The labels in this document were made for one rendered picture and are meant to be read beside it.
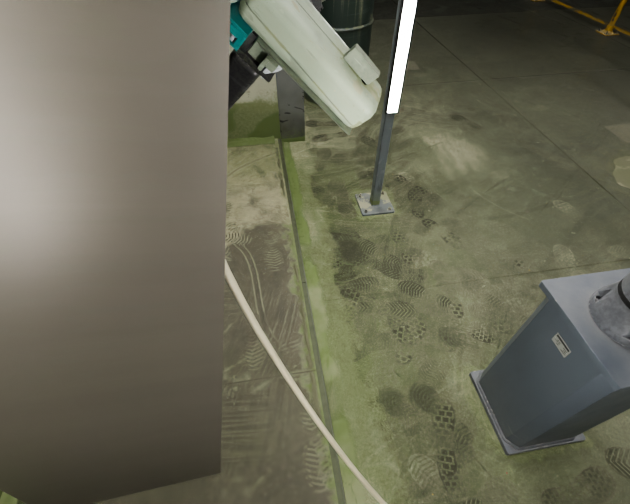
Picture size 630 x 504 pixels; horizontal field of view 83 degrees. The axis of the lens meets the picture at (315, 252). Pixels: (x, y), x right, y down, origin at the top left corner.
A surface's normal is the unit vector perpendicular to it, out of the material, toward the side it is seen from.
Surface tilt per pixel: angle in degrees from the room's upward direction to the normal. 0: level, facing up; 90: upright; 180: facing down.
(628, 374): 0
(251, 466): 0
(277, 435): 0
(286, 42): 100
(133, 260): 90
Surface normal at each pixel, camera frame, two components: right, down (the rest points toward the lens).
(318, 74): -0.29, 0.82
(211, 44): 0.26, 0.72
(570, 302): 0.00, -0.66
